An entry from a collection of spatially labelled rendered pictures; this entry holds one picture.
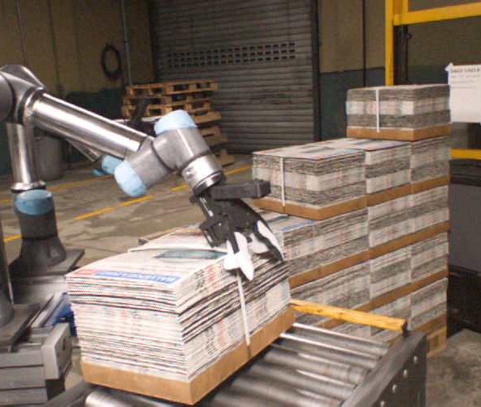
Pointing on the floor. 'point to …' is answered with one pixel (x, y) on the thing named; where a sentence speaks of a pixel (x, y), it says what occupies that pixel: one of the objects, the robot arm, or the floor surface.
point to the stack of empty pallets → (169, 99)
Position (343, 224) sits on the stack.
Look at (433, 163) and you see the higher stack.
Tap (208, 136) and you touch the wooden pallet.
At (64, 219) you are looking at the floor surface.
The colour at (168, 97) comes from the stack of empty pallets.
